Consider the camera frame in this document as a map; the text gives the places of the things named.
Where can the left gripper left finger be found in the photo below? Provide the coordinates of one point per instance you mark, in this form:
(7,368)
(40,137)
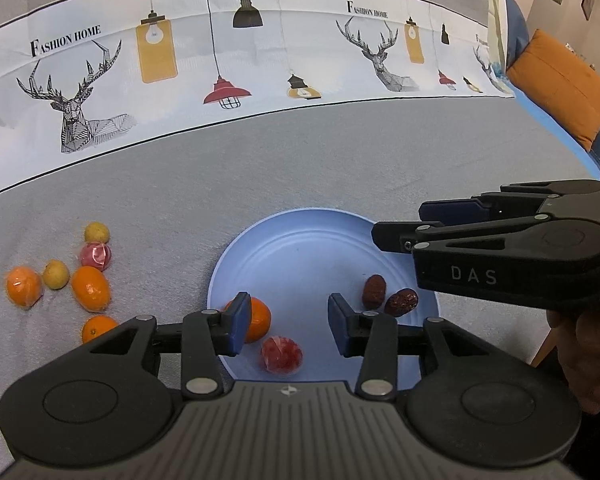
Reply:
(200,340)

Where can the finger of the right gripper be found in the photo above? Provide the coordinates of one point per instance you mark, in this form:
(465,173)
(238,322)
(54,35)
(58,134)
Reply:
(511,201)
(453,234)

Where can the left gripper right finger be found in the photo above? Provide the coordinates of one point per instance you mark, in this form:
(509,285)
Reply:
(380,340)

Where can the red date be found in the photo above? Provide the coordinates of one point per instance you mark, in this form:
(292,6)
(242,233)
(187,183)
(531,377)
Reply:
(374,292)
(401,303)

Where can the bare orange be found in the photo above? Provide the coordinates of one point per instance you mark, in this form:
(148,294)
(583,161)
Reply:
(96,326)
(251,325)

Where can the red fruit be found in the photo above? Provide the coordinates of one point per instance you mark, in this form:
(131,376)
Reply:
(96,255)
(281,355)

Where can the oval orange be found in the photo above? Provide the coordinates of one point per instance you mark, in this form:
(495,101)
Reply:
(91,289)

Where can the red fruit back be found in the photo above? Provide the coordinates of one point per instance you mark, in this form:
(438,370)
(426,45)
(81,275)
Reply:
(96,255)

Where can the yellow small fruit back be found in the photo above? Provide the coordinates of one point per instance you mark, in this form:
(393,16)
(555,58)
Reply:
(97,232)

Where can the yellow small fruit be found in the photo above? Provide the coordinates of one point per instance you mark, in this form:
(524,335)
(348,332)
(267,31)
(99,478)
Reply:
(55,275)
(97,232)

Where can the right hand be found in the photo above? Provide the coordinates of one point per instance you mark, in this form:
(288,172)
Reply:
(578,347)

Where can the blue round plate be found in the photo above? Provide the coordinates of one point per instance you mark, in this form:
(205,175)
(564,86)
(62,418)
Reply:
(292,262)

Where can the orange cushion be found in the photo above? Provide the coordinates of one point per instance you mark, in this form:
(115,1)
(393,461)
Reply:
(563,85)

